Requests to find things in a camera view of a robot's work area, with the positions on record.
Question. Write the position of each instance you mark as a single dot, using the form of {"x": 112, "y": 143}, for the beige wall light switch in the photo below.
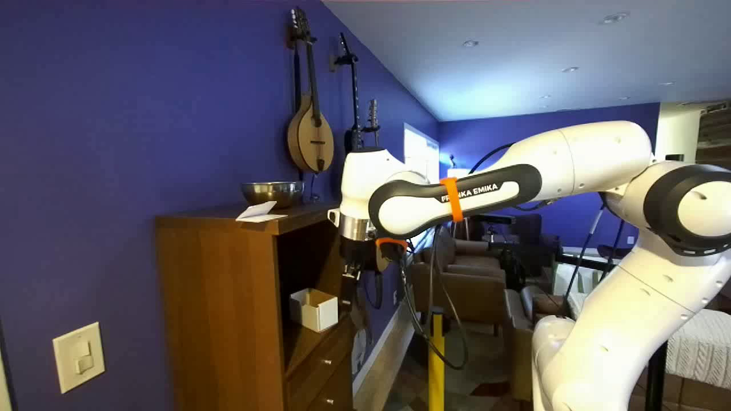
{"x": 78, "y": 357}

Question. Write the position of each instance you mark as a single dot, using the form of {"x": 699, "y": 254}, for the white paper sheet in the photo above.
{"x": 260, "y": 213}

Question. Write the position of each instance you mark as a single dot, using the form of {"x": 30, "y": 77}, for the wooden mandolin on wall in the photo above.
{"x": 309, "y": 133}

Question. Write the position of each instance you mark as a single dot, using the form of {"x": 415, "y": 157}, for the yellow pole stand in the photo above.
{"x": 438, "y": 364}

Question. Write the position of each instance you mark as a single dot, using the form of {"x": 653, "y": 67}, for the dark wooden shelf cabinet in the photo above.
{"x": 235, "y": 343}

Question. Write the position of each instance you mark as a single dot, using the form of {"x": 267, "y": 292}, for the white knitted blanket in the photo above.
{"x": 702, "y": 349}

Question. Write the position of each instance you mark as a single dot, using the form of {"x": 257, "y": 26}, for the brown armchair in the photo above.
{"x": 464, "y": 274}

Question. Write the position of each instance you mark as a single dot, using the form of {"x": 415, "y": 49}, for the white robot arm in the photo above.
{"x": 670, "y": 220}

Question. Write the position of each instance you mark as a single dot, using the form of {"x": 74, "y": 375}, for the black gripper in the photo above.
{"x": 368, "y": 255}

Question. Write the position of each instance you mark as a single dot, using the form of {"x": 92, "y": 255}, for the black wall instrument hanger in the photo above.
{"x": 359, "y": 133}

